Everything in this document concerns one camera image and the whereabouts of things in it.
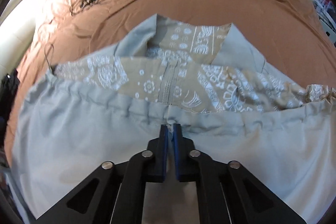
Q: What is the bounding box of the orange-brown bed cover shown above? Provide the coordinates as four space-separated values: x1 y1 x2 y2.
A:
4 0 335 159

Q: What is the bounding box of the light grey jacket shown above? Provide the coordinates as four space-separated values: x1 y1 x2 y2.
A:
11 15 335 223

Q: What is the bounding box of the black folded garment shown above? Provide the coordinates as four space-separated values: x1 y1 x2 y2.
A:
1 69 21 168

